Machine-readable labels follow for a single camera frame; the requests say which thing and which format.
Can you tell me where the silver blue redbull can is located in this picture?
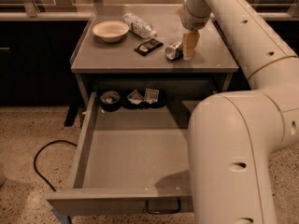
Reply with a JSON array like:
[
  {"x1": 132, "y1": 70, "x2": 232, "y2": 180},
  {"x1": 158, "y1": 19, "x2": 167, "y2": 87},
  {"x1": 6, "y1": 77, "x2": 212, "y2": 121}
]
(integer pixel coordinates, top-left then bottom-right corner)
[{"x1": 164, "y1": 41, "x2": 183, "y2": 61}]

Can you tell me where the white ceramic bowl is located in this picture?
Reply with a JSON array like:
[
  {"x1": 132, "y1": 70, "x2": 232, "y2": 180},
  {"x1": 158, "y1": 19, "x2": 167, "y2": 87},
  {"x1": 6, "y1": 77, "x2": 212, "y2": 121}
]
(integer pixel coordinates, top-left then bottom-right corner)
[{"x1": 93, "y1": 21, "x2": 129, "y2": 43}]

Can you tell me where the black drawer handle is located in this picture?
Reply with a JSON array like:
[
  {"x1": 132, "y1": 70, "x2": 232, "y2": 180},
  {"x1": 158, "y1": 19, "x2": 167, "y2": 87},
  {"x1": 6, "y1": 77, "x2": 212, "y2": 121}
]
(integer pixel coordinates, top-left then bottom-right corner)
[{"x1": 145, "y1": 199, "x2": 181, "y2": 215}]

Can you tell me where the black round container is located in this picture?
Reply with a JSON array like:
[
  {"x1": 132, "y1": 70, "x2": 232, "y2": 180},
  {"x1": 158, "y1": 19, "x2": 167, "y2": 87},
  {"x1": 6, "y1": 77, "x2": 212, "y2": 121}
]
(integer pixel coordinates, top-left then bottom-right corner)
[{"x1": 100, "y1": 91, "x2": 121, "y2": 112}]

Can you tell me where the black snack packet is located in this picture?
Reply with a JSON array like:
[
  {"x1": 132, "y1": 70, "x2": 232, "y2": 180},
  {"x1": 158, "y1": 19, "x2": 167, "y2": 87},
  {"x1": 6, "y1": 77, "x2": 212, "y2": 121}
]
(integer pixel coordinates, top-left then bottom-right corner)
[{"x1": 135, "y1": 38, "x2": 163, "y2": 56}]

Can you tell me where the grey open top drawer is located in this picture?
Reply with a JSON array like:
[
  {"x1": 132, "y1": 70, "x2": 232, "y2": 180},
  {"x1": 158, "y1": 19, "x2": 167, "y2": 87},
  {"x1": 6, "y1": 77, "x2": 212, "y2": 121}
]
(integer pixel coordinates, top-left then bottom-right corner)
[{"x1": 46, "y1": 79, "x2": 219, "y2": 217}]

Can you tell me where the grey cabinet table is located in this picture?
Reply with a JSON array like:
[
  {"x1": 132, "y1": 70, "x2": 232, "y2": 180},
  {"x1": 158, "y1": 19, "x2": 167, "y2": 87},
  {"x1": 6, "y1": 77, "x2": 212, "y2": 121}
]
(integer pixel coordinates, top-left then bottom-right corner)
[{"x1": 71, "y1": 4, "x2": 238, "y2": 102}]

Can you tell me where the black floor cable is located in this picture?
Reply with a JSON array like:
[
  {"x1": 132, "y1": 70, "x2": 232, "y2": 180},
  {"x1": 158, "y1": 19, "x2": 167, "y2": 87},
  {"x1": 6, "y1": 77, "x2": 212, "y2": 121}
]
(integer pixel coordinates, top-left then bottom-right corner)
[{"x1": 33, "y1": 139, "x2": 78, "y2": 192}]

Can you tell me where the clear plastic water bottle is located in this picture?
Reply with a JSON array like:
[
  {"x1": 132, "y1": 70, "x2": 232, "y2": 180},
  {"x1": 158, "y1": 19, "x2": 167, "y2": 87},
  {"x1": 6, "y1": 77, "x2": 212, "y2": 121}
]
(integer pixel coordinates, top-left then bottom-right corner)
[{"x1": 123, "y1": 13, "x2": 157, "y2": 38}]

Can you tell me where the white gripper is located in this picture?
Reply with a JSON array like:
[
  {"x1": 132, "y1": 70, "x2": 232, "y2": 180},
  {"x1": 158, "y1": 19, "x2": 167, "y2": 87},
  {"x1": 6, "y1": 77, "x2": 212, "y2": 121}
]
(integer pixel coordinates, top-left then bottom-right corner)
[{"x1": 180, "y1": 0, "x2": 211, "y2": 61}]

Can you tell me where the grey counter rail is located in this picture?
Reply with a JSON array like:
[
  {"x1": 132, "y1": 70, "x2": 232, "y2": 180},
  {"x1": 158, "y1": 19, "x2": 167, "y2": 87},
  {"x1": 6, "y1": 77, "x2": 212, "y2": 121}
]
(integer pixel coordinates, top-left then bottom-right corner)
[{"x1": 0, "y1": 12, "x2": 92, "y2": 21}]

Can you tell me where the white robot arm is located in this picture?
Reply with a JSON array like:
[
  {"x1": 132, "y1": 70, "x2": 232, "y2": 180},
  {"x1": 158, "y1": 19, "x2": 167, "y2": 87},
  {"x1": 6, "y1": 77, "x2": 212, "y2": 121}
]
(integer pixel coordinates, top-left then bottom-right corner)
[{"x1": 180, "y1": 0, "x2": 299, "y2": 224}]

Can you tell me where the black tray with packets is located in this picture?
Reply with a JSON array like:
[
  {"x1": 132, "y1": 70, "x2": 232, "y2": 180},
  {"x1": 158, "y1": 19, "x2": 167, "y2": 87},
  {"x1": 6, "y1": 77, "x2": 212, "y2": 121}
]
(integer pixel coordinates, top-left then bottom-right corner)
[{"x1": 121, "y1": 88, "x2": 167, "y2": 109}]

